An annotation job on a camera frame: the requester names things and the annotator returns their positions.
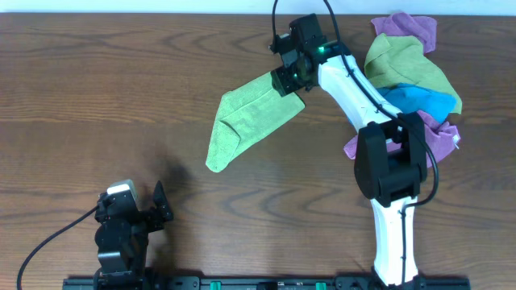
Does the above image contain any light green cloth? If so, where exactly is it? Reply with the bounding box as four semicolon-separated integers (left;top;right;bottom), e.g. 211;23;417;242
206;72;305;172

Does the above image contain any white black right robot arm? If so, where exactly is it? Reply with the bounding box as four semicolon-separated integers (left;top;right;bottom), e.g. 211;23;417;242
269;14;427;288

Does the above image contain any olive green cloth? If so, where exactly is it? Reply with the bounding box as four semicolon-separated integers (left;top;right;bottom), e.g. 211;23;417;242
364;33;462;114

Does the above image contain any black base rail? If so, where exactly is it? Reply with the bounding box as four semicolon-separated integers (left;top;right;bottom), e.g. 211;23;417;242
62;275;472;290

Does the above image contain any purple cloth near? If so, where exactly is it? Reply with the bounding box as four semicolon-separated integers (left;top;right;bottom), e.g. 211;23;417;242
343;110;460;163

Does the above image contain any blue cloth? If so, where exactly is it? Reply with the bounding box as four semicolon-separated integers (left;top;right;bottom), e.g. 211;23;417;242
377;83;456;123

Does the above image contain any purple cloth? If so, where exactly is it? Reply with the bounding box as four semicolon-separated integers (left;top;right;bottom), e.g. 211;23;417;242
371;12;437;53
343;110;460;163

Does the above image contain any purple cloth far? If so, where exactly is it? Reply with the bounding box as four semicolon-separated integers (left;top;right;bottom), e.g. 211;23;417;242
371;12;437;53

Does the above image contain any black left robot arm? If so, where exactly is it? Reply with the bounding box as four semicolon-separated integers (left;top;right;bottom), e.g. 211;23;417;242
93;180;173;289

